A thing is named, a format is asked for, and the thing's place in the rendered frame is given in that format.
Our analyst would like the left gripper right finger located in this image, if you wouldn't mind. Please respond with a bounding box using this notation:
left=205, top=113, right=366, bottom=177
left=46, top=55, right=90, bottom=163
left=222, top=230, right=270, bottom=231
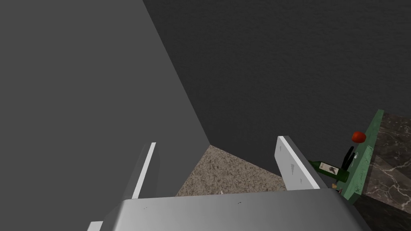
left=274, top=136, right=329, bottom=191

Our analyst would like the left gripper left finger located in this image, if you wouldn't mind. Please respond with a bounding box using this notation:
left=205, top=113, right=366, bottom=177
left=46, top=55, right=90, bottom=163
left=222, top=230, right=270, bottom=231
left=123, top=142, right=160, bottom=200

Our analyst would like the green wine bottle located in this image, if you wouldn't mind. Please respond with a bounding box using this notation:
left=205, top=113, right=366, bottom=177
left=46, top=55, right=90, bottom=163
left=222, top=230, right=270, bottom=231
left=308, top=160, right=350, bottom=183

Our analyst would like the red tomato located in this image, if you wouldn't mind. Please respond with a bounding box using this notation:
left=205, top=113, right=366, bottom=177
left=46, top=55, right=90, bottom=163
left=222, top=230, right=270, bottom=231
left=352, top=131, right=367, bottom=144

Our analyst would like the black kitchen utensil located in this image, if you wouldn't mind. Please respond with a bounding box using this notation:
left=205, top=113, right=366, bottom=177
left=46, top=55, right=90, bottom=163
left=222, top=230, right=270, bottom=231
left=341, top=146, right=355, bottom=170

